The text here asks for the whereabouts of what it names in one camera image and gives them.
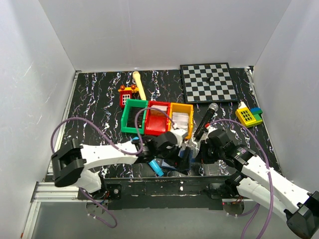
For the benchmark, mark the red toy brick house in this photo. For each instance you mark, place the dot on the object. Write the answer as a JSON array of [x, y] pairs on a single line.
[[126, 93]]

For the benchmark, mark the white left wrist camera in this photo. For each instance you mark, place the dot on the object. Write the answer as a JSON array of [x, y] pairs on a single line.
[[180, 135]]

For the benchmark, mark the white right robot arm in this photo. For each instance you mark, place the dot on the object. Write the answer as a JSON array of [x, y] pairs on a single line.
[[255, 180]]

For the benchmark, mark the black toy microphone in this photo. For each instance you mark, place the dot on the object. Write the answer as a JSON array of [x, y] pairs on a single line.
[[213, 107]]

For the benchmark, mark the green plastic bin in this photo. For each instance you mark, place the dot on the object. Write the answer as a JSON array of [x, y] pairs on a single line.
[[131, 109]]

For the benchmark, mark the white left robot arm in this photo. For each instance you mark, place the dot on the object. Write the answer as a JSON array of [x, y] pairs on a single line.
[[72, 163]]

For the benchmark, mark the yellow green toy brick house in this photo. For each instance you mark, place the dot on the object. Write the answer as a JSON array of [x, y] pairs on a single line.
[[249, 117]]

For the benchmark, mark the white cards in yellow bin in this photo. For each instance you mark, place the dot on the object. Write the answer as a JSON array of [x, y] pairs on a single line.
[[180, 120]]

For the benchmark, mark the red plastic bin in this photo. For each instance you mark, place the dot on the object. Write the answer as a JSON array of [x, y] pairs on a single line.
[[164, 106]]

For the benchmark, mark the yellow plastic bin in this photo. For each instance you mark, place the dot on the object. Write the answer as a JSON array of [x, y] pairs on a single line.
[[183, 108]]

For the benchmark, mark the cream toy microphone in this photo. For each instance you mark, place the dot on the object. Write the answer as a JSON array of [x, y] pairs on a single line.
[[137, 79]]

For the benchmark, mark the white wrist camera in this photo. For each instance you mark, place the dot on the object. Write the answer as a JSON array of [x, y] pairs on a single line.
[[180, 135], [207, 131]]

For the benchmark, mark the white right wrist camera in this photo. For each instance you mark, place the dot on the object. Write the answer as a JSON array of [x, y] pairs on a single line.
[[207, 131]]

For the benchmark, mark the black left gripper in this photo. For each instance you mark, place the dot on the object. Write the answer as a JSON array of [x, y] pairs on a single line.
[[181, 157]]

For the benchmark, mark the light blue toy microphone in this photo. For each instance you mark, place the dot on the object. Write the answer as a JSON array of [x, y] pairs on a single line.
[[156, 168]]

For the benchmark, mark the black grey chessboard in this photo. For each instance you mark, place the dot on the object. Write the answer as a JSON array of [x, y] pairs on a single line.
[[197, 90]]

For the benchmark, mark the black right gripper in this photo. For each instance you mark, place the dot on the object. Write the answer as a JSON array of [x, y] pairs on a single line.
[[204, 151]]

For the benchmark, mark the navy blue card holder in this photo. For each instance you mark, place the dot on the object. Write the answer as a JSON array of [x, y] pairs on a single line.
[[177, 159]]

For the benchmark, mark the cards in red bin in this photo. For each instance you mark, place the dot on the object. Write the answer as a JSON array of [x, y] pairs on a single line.
[[157, 121]]

